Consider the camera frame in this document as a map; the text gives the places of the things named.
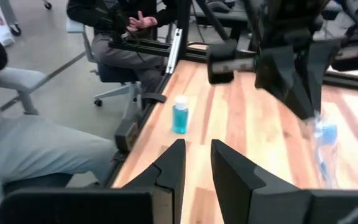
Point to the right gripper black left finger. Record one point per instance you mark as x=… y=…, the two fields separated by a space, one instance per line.
x=135 y=205

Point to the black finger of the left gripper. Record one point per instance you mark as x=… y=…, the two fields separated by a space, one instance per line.
x=323 y=71
x=281 y=77

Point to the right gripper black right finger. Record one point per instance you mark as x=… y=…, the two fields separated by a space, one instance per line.
x=259 y=205

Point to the blue toothbrush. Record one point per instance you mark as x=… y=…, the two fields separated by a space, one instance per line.
x=326 y=135

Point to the small blue mouthwash bottle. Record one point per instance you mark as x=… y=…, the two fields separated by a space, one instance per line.
x=180 y=119

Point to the black table clamp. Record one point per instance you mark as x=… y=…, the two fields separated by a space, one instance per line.
x=154 y=98

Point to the person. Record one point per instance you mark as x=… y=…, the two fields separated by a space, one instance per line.
x=26 y=155
x=120 y=56

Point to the grey wheeled office chair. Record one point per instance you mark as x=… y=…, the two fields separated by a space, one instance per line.
x=117 y=74

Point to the light grey stool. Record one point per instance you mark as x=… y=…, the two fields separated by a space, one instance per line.
x=11 y=79

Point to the silver metal bracket strip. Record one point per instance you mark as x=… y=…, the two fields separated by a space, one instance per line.
x=174 y=51

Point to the black aluminium table frame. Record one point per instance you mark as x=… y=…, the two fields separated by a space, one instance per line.
x=183 y=31

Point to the black table-level camera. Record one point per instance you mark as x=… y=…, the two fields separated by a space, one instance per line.
x=126 y=137

